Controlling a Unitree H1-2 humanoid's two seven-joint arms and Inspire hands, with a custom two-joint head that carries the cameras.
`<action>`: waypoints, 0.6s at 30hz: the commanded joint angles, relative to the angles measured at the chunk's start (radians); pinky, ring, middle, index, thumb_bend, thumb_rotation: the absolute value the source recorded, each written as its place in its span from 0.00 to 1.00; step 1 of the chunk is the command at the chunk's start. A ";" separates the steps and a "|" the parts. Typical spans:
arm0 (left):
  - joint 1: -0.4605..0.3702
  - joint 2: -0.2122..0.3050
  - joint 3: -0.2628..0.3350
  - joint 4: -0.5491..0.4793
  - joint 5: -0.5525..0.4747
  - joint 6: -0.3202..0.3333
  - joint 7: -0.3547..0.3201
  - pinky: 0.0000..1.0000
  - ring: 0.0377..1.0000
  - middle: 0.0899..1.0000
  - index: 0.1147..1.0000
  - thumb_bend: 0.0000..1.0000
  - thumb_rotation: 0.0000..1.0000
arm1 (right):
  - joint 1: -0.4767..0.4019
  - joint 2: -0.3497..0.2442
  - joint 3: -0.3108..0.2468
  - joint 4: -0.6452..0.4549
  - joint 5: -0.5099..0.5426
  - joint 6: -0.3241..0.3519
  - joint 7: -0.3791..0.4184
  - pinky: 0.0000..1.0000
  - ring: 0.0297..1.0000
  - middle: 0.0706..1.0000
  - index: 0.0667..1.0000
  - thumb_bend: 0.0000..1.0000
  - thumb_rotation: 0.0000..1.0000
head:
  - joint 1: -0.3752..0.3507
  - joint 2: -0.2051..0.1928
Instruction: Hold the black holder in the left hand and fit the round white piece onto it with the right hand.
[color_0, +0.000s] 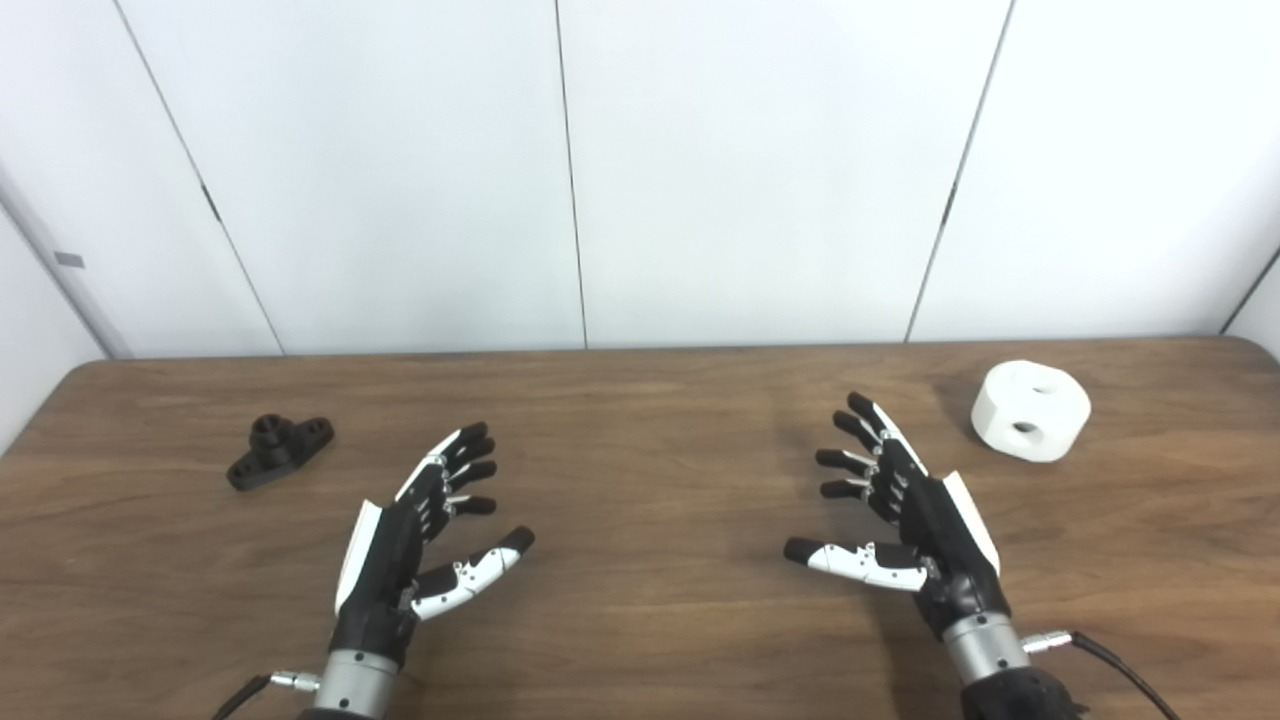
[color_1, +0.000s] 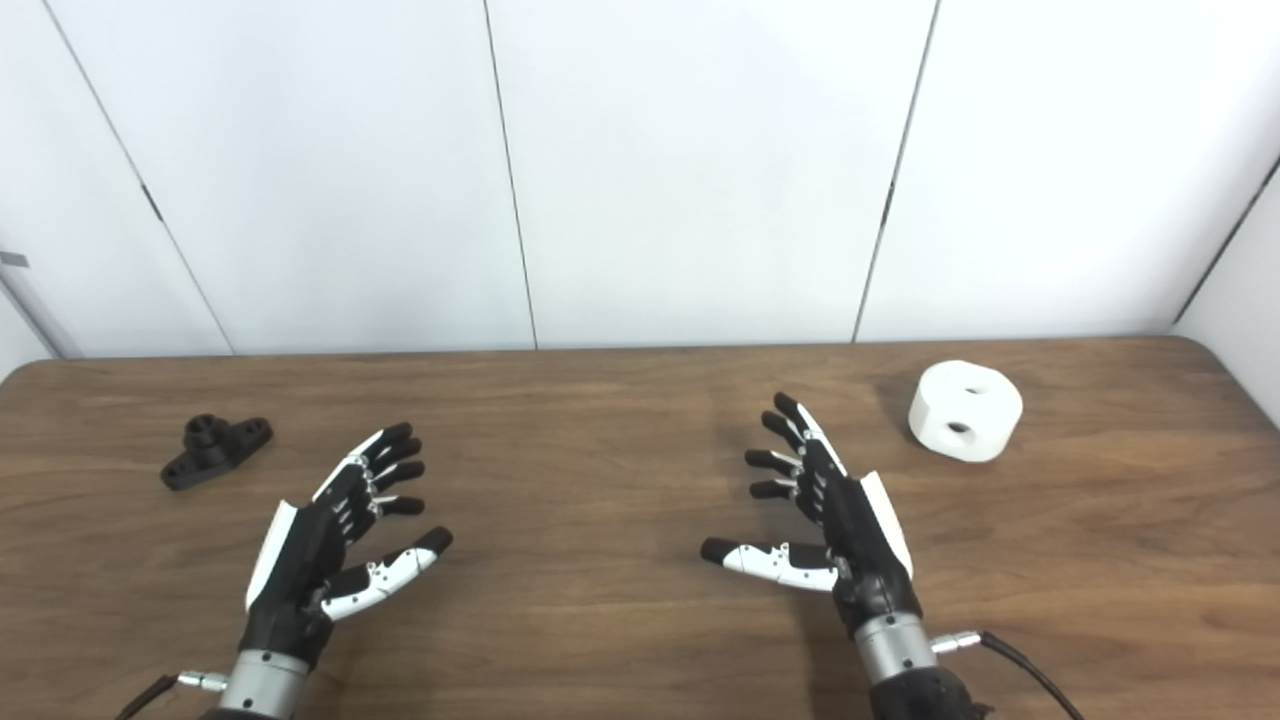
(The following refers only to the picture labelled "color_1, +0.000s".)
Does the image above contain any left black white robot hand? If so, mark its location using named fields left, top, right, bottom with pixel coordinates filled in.
left=240, top=422, right=454, bottom=671

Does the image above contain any round white plastic piece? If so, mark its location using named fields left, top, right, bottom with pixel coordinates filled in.
left=908, top=360, right=1024, bottom=464

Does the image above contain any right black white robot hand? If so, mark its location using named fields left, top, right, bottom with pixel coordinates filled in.
left=700, top=392, right=923, bottom=639

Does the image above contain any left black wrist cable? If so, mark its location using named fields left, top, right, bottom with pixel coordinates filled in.
left=115, top=671, right=230, bottom=720

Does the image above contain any black flanged holder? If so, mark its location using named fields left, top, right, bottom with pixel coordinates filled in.
left=160, top=414, right=274, bottom=492

